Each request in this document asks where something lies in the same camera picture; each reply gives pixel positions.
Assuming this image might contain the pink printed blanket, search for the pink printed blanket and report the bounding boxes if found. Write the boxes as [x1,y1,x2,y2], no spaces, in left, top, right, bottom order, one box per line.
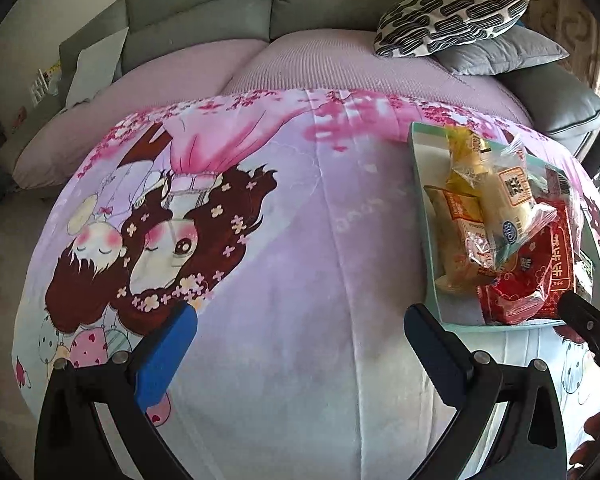
[10,87,600,480]

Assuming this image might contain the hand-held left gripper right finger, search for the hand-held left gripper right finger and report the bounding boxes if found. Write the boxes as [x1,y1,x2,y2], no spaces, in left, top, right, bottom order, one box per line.
[404,302,566,480]

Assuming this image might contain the grey sofa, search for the grey sofa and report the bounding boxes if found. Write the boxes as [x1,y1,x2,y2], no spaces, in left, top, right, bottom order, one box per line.
[0,0,600,201]

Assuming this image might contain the pink knit sofa cover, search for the pink knit sofa cover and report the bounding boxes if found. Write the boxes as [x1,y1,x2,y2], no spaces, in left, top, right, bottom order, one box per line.
[12,30,536,191]

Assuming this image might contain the grey fabric pillow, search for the grey fabric pillow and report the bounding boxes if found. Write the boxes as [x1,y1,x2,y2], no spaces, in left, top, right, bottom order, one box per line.
[437,25,571,77]

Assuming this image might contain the white sheet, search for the white sheet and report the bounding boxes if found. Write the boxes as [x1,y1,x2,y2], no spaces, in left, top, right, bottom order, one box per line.
[65,27,131,108]

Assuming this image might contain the beige patterned curtain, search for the beige patterned curtain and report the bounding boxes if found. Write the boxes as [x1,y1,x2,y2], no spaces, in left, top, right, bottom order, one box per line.
[497,0,600,96]

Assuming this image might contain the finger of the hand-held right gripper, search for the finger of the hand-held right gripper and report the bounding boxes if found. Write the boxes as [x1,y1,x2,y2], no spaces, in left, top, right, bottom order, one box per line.
[557,290,600,361]

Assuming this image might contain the grey leather cushion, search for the grey leather cushion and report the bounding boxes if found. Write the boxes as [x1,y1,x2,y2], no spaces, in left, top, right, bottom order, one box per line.
[500,64,600,142]

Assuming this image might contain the clear bread packet blue label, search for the clear bread packet blue label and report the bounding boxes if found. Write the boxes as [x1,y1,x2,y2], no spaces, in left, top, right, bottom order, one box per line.
[462,135,561,273]

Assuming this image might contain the yellow snack packet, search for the yellow snack packet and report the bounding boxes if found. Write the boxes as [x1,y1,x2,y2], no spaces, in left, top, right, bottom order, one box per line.
[442,126,493,196]

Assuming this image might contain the teal cardboard box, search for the teal cardboard box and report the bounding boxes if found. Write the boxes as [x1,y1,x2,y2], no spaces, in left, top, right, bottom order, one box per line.
[409,121,600,333]

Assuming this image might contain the orange white roll packet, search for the orange white roll packet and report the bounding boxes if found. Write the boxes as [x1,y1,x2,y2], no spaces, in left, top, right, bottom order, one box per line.
[424,185,486,293]

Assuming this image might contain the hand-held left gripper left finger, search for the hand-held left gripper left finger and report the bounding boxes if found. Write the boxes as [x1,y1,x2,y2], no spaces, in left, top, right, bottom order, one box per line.
[32,300,198,480]

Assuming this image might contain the black white patterned pillow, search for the black white patterned pillow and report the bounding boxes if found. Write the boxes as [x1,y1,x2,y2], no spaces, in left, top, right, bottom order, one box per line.
[374,0,531,58]

